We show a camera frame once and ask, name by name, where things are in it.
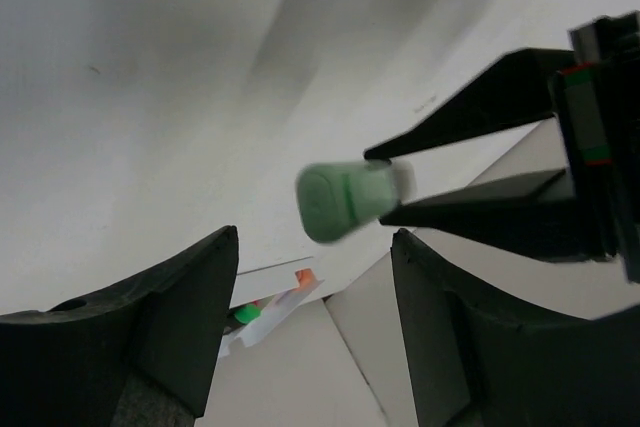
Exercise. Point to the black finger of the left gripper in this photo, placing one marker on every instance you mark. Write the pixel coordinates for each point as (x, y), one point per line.
(513, 91)
(536, 215)

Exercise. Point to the orange grey highlighter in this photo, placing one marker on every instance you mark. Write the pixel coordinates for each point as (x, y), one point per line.
(305, 279)

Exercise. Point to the green black highlighter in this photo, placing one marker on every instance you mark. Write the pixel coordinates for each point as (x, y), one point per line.
(246, 314)

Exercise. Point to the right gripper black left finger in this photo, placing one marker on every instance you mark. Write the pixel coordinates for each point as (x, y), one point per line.
(144, 348)

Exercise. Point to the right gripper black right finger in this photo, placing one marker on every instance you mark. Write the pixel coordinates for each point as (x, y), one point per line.
(477, 352)

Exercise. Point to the white compartment tray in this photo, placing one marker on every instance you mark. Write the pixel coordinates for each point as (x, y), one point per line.
(272, 288)

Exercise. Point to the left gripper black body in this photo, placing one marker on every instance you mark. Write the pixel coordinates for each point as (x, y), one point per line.
(596, 101)

